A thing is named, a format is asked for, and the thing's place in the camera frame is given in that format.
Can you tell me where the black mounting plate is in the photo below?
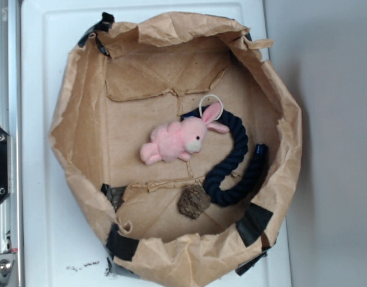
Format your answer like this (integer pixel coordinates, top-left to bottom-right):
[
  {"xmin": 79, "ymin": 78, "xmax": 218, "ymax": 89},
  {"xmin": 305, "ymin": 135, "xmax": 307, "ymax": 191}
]
[{"xmin": 0, "ymin": 126, "xmax": 10, "ymax": 205}]

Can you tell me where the pink plush bunny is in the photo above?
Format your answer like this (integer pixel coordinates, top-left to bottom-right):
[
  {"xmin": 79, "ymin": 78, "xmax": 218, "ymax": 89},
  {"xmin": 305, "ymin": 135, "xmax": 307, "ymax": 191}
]
[{"xmin": 140, "ymin": 95, "xmax": 230, "ymax": 165}]

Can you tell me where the white plastic tray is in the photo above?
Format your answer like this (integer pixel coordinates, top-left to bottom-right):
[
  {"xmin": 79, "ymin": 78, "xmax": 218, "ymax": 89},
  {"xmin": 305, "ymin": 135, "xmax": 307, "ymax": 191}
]
[{"xmin": 21, "ymin": 1, "xmax": 267, "ymax": 286}]

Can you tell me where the dark blue twisted rope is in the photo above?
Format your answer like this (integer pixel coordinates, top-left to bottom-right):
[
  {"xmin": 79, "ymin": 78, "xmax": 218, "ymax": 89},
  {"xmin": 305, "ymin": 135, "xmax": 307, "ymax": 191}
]
[{"xmin": 181, "ymin": 108, "xmax": 268, "ymax": 207}]

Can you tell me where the aluminium frame rail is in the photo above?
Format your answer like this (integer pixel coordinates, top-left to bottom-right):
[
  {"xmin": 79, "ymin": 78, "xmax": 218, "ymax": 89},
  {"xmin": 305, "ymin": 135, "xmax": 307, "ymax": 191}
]
[{"xmin": 0, "ymin": 1, "xmax": 25, "ymax": 286}]

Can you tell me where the brown rough rock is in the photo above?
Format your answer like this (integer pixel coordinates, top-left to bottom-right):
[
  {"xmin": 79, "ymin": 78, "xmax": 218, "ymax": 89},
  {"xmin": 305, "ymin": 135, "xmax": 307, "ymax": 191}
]
[{"xmin": 178, "ymin": 184, "xmax": 211, "ymax": 219}]

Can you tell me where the brown paper bag bin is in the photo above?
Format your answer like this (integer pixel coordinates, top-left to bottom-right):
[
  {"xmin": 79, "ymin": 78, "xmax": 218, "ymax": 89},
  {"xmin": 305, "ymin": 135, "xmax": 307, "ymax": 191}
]
[{"xmin": 49, "ymin": 12, "xmax": 302, "ymax": 286}]

